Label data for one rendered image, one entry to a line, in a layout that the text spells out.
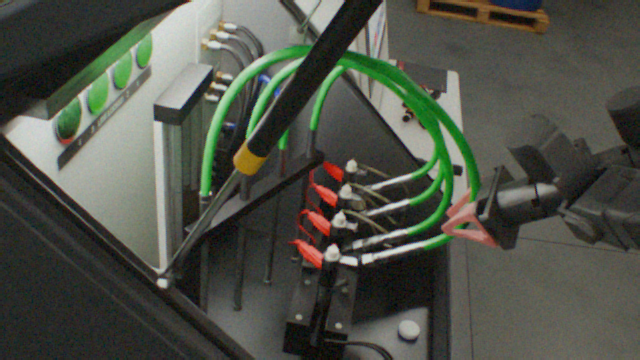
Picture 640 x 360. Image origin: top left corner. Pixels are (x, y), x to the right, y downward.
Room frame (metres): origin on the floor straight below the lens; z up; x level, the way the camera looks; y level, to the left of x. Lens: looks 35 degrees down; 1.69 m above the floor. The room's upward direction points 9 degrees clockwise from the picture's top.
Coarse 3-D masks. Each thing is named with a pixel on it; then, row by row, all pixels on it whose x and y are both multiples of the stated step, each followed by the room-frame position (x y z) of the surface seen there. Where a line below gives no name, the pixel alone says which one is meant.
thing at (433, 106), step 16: (288, 48) 0.65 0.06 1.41; (304, 48) 0.64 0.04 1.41; (256, 64) 0.65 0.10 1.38; (272, 64) 0.65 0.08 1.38; (368, 64) 0.63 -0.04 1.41; (384, 64) 0.64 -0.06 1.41; (240, 80) 0.65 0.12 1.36; (400, 80) 0.63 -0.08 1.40; (224, 96) 0.65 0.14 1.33; (416, 96) 0.63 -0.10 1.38; (224, 112) 0.65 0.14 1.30; (432, 112) 0.63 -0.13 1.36; (448, 128) 0.63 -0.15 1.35; (208, 144) 0.65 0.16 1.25; (464, 144) 0.62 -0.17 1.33; (208, 160) 0.65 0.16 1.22; (464, 160) 0.63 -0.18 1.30; (208, 176) 0.65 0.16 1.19; (208, 192) 0.65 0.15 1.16; (464, 224) 0.62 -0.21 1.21; (432, 240) 0.63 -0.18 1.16; (448, 240) 0.62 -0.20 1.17
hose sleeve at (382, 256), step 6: (420, 240) 0.64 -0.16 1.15; (402, 246) 0.63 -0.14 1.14; (408, 246) 0.63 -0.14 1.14; (414, 246) 0.63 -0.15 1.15; (420, 246) 0.62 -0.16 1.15; (378, 252) 0.64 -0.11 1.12; (384, 252) 0.63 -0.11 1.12; (390, 252) 0.63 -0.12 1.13; (396, 252) 0.63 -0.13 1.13; (402, 252) 0.63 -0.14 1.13; (408, 252) 0.62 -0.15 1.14; (414, 252) 0.62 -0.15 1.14; (420, 252) 0.62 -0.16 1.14; (372, 258) 0.63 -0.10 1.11; (378, 258) 0.63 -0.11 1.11; (384, 258) 0.63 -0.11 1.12; (390, 258) 0.63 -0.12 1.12; (396, 258) 0.62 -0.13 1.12
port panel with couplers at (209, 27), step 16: (208, 16) 0.89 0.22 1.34; (208, 32) 0.89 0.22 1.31; (224, 32) 0.90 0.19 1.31; (208, 48) 0.86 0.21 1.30; (208, 64) 0.90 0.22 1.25; (224, 80) 0.95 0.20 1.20; (208, 96) 0.86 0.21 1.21; (208, 112) 0.90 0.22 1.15; (208, 128) 0.90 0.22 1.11; (224, 128) 0.94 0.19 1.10
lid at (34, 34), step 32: (32, 0) 0.29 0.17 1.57; (64, 0) 0.29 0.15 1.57; (96, 0) 0.29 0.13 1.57; (128, 0) 0.28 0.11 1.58; (160, 0) 0.28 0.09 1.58; (192, 0) 0.28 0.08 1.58; (0, 32) 0.29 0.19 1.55; (32, 32) 0.29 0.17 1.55; (64, 32) 0.29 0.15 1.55; (96, 32) 0.29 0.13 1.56; (0, 64) 0.29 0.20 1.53; (32, 64) 0.29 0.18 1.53
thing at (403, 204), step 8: (432, 120) 0.79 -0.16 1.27; (288, 128) 0.81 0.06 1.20; (440, 128) 0.79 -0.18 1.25; (280, 144) 0.80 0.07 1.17; (280, 152) 0.80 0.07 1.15; (280, 160) 0.80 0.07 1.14; (440, 160) 0.79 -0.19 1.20; (280, 168) 0.80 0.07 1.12; (440, 168) 0.78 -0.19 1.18; (280, 176) 0.80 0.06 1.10; (440, 176) 0.78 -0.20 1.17; (432, 184) 0.79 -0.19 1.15; (440, 184) 0.78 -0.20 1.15; (424, 192) 0.79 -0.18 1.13; (432, 192) 0.78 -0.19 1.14; (400, 200) 0.79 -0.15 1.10; (408, 200) 0.79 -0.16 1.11; (416, 200) 0.79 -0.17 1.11; (424, 200) 0.79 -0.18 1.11; (376, 208) 0.80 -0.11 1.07; (384, 208) 0.79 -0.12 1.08; (392, 208) 0.79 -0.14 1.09; (400, 208) 0.79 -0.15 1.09; (368, 216) 0.79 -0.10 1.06; (376, 216) 0.79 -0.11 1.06
